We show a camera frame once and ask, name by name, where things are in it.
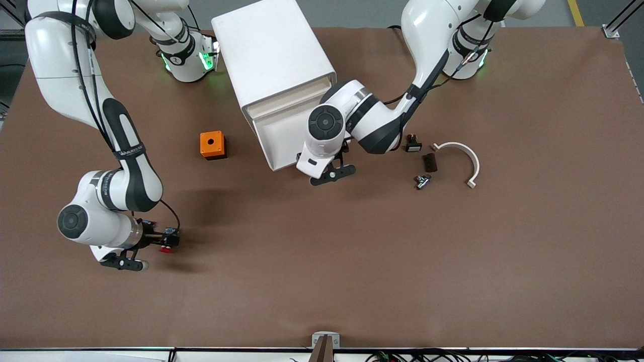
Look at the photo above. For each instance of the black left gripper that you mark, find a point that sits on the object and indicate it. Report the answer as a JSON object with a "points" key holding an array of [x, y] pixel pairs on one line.
{"points": [[345, 148]]}

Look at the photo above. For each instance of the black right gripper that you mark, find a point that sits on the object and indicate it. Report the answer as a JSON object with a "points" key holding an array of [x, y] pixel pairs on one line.
{"points": [[150, 235]]}

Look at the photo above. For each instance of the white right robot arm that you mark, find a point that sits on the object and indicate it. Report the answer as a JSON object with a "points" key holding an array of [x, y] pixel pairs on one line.
{"points": [[60, 75]]}

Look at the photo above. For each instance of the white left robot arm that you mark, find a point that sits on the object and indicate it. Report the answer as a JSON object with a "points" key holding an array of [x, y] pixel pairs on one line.
{"points": [[427, 30]]}

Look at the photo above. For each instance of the black switch with white face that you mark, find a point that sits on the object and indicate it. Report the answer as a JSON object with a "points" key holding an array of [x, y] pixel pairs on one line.
{"points": [[413, 146]]}

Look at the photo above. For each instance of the small metal connector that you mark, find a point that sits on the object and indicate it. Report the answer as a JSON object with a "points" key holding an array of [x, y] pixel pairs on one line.
{"points": [[422, 182]]}

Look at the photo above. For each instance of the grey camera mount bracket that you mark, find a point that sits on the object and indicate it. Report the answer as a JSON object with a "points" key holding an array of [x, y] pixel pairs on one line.
{"points": [[326, 347]]}

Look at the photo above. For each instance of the red push button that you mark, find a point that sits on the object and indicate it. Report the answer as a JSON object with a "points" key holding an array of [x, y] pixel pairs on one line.
{"points": [[165, 249]]}

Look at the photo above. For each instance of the brown table cover mat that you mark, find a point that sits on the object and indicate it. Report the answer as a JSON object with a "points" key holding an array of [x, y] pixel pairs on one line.
{"points": [[322, 251]]}

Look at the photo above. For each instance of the orange button enclosure box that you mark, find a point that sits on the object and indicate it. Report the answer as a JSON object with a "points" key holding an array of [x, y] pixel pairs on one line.
{"points": [[211, 146]]}

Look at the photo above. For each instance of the brown terminal block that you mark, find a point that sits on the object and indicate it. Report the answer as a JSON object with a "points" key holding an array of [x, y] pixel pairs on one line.
{"points": [[430, 163]]}

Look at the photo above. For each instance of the white drawer cabinet housing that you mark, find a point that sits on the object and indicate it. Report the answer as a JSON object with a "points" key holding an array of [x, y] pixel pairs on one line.
{"points": [[269, 50]]}

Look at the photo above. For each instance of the white table edge rail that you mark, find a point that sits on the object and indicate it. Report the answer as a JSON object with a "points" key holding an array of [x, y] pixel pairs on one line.
{"points": [[100, 356]]}

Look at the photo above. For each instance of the aluminium frame profile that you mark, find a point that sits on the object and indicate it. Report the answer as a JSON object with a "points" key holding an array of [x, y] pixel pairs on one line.
{"points": [[611, 31]]}

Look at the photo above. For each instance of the white plain drawer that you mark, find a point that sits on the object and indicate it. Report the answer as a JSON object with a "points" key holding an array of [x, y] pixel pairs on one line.
{"points": [[282, 101]]}

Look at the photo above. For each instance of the white curved bracket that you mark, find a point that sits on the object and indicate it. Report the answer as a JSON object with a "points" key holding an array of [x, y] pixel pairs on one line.
{"points": [[468, 151]]}

